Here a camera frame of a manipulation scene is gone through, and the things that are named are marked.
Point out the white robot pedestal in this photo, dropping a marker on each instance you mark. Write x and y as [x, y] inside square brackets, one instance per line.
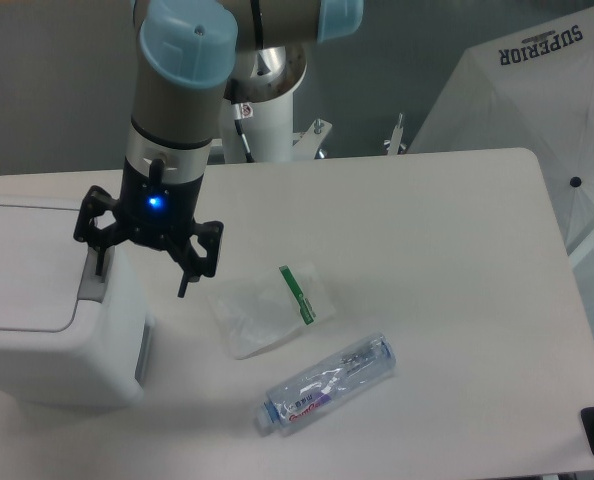
[256, 122]

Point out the clear plastic water bottle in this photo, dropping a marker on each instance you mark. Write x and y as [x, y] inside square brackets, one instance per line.
[304, 397]

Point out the white umbrella with lettering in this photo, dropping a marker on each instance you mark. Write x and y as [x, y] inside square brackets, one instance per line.
[533, 89]

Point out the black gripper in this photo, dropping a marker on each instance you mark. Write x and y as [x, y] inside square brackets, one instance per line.
[149, 212]

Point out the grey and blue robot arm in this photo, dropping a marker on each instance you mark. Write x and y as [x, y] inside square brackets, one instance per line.
[186, 55]

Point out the clear plastic bag green label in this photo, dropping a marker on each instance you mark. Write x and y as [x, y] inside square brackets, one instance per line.
[259, 313]

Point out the white trash can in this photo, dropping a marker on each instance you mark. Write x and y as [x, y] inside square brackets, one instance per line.
[75, 329]

